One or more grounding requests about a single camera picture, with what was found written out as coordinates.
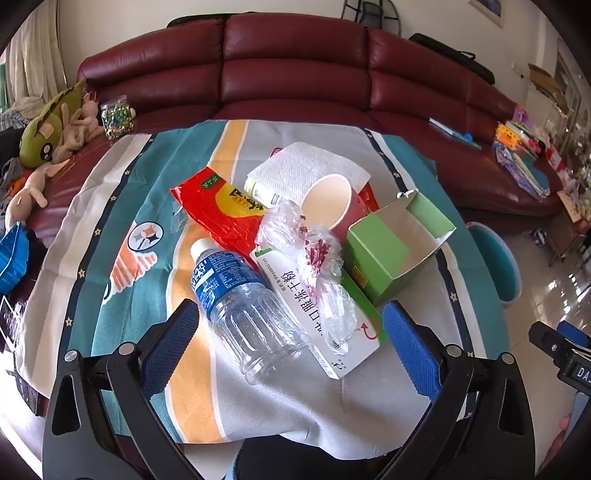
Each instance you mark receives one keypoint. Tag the green plush toy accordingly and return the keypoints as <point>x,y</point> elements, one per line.
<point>46,134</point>

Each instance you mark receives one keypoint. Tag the green cardboard box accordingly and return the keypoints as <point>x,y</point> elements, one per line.
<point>374,258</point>

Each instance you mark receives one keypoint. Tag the dark red leather sofa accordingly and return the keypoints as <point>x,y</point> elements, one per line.
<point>295,60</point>

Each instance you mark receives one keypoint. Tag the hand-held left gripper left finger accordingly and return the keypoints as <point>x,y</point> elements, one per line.
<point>171,341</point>

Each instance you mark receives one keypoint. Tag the clear plastic water bottle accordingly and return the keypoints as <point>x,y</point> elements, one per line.
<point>249,318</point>

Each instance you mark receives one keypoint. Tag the blue plastic basket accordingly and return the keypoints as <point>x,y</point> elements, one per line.
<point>11,258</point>

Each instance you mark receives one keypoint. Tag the pink paper cup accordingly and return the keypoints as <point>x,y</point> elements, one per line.
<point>323,198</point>

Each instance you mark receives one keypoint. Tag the red yellow snack bag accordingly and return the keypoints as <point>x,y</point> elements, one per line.
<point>217,207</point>

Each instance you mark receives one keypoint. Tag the pale curtain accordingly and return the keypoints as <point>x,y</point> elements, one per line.
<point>32,69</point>

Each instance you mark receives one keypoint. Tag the thin teal book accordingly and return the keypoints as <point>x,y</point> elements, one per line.
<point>450,131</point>

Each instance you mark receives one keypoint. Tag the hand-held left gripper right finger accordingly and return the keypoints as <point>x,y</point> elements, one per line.
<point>411,350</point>

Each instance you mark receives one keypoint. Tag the framed wall picture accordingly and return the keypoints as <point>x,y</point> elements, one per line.
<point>487,11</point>

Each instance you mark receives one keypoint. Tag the long black bag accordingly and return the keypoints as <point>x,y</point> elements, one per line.
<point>457,57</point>

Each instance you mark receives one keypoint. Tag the small colourful floor object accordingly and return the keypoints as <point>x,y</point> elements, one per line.
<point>539,236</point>

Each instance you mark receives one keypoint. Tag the blue round bin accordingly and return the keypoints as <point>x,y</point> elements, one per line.
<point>498,267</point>

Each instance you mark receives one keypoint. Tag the black office chair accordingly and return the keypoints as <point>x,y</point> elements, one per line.
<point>374,14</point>

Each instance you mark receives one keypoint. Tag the teal printed blanket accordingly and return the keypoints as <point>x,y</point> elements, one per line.
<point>138,194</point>

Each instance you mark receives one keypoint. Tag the wooden cabinet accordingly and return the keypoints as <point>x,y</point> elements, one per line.
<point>570,230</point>

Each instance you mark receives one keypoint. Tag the white paper towel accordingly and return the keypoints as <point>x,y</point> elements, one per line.
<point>314,166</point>

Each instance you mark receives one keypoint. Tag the person's right hand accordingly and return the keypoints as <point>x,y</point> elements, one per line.
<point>560,427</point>

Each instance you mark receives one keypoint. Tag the pink rabbit plush toy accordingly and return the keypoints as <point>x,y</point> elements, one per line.
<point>78,129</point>
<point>27,194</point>

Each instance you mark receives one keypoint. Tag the jar of colourful beads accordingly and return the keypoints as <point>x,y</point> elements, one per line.
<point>115,117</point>

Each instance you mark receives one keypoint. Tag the cardboard boxes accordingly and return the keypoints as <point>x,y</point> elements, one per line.
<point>547,85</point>

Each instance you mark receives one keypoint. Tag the clear printed plastic bag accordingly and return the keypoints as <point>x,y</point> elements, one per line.
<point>286,226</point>

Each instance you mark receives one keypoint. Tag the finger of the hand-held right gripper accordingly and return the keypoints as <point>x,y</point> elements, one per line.
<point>545,340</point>
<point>575,331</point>

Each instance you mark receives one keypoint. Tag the white bottle green label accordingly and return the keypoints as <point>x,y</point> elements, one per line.
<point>258,191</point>

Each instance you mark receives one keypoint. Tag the white green medicine box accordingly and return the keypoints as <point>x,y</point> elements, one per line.
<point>304,314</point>

